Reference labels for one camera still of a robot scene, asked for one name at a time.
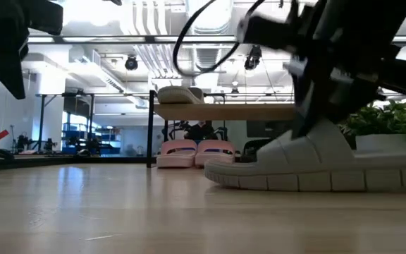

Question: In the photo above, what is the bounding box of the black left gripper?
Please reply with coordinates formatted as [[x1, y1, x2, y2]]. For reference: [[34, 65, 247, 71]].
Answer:
[[0, 0, 64, 100]]

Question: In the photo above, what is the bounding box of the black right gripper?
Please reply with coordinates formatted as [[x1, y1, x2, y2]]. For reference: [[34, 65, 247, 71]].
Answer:
[[236, 0, 406, 139]]

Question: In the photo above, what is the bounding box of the grey rubber slide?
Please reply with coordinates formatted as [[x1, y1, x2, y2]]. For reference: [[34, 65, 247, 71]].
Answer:
[[156, 85, 206, 105], [204, 118, 406, 193]]

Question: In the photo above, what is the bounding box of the black rubber slide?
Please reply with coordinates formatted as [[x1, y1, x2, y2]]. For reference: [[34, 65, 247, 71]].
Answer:
[[240, 138, 278, 163]]

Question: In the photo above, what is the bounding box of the green plant in white pot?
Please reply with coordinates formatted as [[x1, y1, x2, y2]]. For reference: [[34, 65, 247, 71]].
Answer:
[[340, 99, 406, 153]]

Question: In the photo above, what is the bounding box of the person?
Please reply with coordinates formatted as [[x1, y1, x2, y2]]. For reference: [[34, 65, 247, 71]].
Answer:
[[185, 120, 218, 142]]

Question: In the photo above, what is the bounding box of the round black ceiling lamp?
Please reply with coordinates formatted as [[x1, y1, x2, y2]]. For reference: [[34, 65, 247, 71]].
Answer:
[[124, 55, 139, 71]]

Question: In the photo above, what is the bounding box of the black hanging camera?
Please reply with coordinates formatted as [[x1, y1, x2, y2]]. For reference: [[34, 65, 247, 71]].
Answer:
[[244, 44, 263, 71]]

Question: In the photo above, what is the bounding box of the black background frame stand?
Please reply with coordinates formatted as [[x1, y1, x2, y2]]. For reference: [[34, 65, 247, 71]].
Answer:
[[35, 92, 97, 153]]

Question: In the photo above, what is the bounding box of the wooden shelf with black frame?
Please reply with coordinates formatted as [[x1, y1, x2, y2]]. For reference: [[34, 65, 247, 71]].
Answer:
[[146, 90, 297, 169]]

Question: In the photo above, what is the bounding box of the silver ribbed air duct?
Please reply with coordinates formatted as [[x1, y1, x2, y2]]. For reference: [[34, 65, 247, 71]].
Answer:
[[185, 0, 234, 73]]

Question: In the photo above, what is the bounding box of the black looping right arm cable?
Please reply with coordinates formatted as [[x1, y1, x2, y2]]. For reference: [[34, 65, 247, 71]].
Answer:
[[172, 0, 267, 77]]

